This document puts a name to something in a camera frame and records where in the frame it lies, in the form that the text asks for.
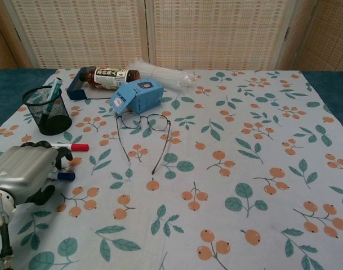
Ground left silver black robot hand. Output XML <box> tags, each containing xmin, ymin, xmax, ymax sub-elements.
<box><xmin>0</xmin><ymin>141</ymin><xmax>74</xmax><ymax>205</ymax></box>

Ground blue capped whiteboard marker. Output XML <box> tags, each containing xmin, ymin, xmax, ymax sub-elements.
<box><xmin>48</xmin><ymin>172</ymin><xmax>76</xmax><ymax>181</ymax></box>

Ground red capped whiteboard marker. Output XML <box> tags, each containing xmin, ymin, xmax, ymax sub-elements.
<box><xmin>48</xmin><ymin>143</ymin><xmax>90</xmax><ymax>152</ymax></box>

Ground teal pen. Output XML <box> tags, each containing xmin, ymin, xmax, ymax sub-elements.
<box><xmin>41</xmin><ymin>77</ymin><xmax>64</xmax><ymax>124</ymax></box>

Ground black pen cup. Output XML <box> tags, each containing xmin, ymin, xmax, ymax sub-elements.
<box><xmin>21</xmin><ymin>85</ymin><xmax>73</xmax><ymax>136</ymax></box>

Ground blue grey tray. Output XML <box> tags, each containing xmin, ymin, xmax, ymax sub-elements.
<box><xmin>65</xmin><ymin>66</ymin><xmax>115</xmax><ymax>101</ymax></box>

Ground brown tea bottle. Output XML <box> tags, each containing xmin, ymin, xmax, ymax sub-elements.
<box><xmin>78</xmin><ymin>66</ymin><xmax>141</xmax><ymax>91</ymax></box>

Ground light blue cardboard box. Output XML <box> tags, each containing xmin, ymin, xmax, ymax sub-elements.
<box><xmin>110</xmin><ymin>78</ymin><xmax>165</xmax><ymax>116</ymax></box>

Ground wide woven screen panel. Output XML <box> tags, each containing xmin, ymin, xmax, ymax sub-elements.
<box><xmin>145</xmin><ymin>0</ymin><xmax>299</xmax><ymax>71</ymax></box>
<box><xmin>2</xmin><ymin>0</ymin><xmax>149</xmax><ymax>70</ymax></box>

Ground clear plastic straw bag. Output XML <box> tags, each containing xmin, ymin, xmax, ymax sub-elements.
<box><xmin>128</xmin><ymin>57</ymin><xmax>199</xmax><ymax>91</ymax></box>

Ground floral fruit print tablecloth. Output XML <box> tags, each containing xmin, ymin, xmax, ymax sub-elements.
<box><xmin>0</xmin><ymin>69</ymin><xmax>343</xmax><ymax>270</ymax></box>

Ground angled woven screen panel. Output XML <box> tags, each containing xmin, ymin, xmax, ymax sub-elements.
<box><xmin>283</xmin><ymin>0</ymin><xmax>343</xmax><ymax>73</ymax></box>

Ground thin metal frame eyeglasses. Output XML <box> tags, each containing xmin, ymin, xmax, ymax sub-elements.
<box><xmin>115</xmin><ymin>111</ymin><xmax>172</xmax><ymax>175</ymax></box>

